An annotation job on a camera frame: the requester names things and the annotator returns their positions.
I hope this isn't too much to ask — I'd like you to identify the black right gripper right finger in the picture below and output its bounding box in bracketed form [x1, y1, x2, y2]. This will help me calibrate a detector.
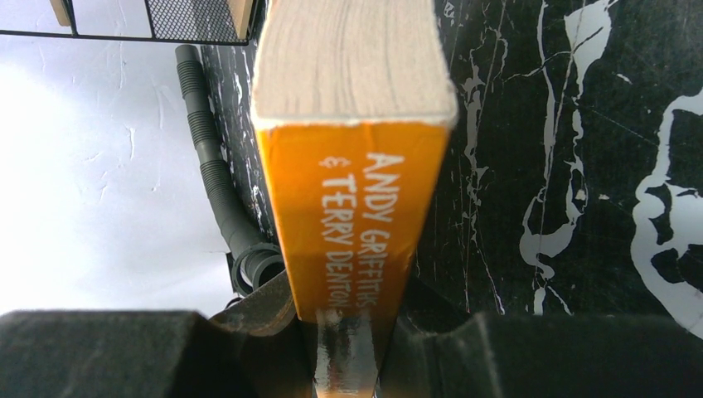
[379, 278, 702, 397]

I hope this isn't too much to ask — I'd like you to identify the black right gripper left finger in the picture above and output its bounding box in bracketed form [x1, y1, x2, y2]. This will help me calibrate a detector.
[1, 274, 313, 397]

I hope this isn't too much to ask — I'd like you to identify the orange small treehouse book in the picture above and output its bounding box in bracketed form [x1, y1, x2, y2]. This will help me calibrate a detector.
[250, 1, 458, 397]

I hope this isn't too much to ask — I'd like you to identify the wooden two-tier shelf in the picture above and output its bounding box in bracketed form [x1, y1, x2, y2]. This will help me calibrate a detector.
[1, 1, 268, 46]

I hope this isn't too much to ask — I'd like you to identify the black corrugated hose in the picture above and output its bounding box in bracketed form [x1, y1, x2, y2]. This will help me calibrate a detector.
[174, 43, 287, 298]

